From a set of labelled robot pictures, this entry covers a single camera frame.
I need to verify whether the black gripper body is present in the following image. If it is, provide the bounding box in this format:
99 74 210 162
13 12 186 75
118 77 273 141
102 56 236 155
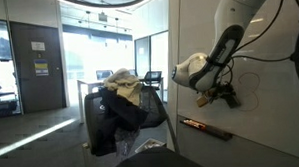
209 83 233 100

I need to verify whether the grey felt whiteboard eraser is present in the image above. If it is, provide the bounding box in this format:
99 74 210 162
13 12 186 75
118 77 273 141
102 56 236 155
224 92 242 110

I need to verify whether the white cloth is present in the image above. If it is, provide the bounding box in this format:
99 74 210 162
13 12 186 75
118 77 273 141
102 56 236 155
102 67 144 108

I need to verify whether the black backed whiteboard eraser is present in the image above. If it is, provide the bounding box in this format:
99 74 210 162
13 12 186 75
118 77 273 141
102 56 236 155
205 124 227 140

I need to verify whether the red whiteboard marker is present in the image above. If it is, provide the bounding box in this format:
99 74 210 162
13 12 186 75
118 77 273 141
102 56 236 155
192 123 207 132

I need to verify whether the orange whiteboard marker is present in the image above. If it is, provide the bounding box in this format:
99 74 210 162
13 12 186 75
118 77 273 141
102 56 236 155
190 121 205 128

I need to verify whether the grey office chair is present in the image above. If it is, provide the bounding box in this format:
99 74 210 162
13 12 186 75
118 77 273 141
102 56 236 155
79 80 210 167

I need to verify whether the glass partition door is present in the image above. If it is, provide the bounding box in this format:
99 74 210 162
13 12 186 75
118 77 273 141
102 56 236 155
133 30 172 95

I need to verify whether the cardboard box with books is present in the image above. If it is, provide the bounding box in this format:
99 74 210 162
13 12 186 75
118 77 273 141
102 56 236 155
133 137 167 154

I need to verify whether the dark jacket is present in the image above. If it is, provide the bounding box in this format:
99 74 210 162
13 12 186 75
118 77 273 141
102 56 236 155
89 85 152 158

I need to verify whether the patterned grey garment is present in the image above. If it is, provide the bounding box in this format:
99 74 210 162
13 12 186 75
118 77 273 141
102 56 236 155
114 127 142 159

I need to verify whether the hanging ceiling sign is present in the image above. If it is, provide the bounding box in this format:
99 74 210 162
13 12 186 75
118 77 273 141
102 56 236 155
97 11 108 23

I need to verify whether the blue yellow poster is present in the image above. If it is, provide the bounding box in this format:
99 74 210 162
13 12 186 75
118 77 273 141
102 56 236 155
33 59 49 78

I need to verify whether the white notice paper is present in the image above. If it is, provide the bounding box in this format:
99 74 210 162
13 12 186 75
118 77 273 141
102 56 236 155
30 40 46 52

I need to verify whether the dark door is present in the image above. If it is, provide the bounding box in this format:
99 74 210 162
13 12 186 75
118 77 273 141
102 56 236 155
9 19 67 115

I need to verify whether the black bin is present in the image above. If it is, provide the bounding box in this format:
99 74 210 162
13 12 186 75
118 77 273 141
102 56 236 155
0 99 19 118

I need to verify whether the thin black cable with connector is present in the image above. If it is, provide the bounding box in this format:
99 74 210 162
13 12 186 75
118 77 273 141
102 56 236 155
216 0 299 89

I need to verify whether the round ceiling light ring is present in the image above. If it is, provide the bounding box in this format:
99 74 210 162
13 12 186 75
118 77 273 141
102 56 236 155
51 0 161 11

